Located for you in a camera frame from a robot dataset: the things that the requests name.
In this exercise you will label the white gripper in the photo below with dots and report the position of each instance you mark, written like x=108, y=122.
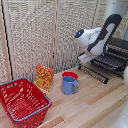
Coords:
x=86, y=57

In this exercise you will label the red plastic shopping basket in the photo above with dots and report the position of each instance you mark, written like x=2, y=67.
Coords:
x=23, y=101

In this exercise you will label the red bowl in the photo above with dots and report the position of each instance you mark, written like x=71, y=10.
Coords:
x=70, y=74

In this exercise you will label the black toaster oven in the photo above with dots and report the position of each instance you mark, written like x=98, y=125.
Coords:
x=116, y=45

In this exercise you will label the blue plastic mug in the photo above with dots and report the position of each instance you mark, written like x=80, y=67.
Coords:
x=68, y=85

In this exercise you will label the white black Franka robot arm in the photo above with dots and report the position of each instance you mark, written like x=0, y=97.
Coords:
x=103, y=35

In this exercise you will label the yellow red cereal box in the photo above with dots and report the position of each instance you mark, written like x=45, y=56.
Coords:
x=44, y=77

